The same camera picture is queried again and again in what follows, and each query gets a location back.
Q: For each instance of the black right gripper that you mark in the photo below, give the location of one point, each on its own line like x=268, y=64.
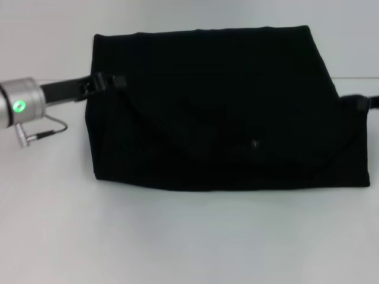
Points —
x=373, y=102

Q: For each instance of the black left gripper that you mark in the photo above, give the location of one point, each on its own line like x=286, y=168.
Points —
x=65, y=88

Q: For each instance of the black shirt with FREE print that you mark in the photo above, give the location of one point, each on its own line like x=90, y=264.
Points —
x=207, y=103

